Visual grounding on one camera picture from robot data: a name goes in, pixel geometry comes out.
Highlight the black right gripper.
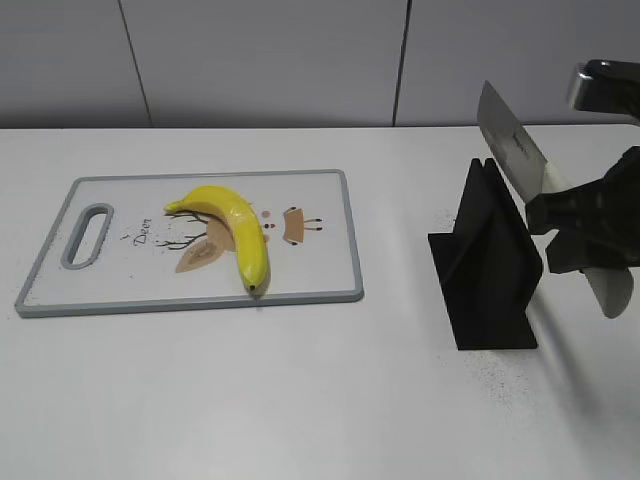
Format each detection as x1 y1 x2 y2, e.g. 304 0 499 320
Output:
525 146 639 274

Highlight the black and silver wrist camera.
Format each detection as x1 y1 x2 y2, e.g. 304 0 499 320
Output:
567 59 639 121

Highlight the knife with white handle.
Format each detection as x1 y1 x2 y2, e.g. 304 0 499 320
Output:
476 82 636 318

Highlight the white cutting board grey rim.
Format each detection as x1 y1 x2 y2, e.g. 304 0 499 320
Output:
15 169 364 318

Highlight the black knife stand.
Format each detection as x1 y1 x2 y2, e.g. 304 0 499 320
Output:
428 158 543 350

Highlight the yellow plastic banana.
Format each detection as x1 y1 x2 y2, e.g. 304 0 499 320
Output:
164 185 269 295

